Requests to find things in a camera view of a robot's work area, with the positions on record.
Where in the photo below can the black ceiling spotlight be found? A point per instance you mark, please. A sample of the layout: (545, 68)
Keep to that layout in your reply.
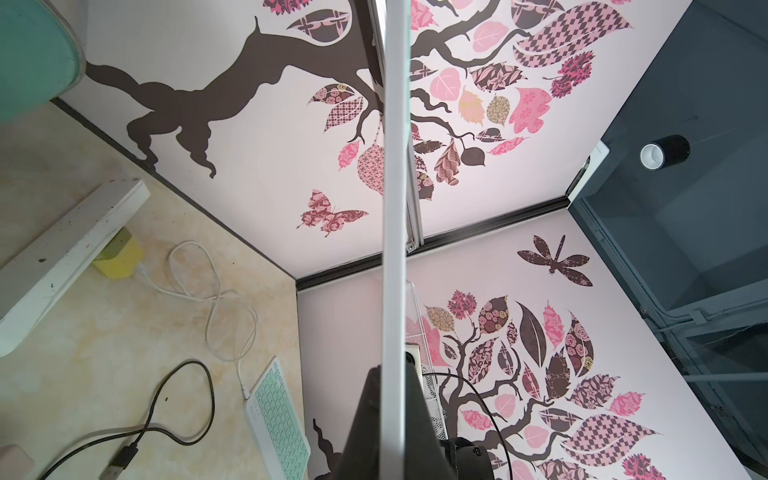
(665, 152)

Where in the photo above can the yellow charger adapter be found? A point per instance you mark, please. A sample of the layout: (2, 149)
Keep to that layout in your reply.
(120, 257)

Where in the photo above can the green wireless keyboard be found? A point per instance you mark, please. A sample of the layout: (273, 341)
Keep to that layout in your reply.
(394, 28)

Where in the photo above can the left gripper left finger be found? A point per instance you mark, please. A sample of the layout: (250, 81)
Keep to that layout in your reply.
(360, 457)

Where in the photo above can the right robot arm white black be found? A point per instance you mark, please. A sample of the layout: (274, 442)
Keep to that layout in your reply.
(468, 460)

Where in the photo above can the mint green toaster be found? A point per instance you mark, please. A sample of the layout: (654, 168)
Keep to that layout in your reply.
(42, 54)

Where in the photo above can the white power strip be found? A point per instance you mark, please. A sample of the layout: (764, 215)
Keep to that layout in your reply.
(35, 279)

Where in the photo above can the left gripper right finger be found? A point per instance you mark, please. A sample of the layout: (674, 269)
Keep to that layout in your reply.
(424, 456)

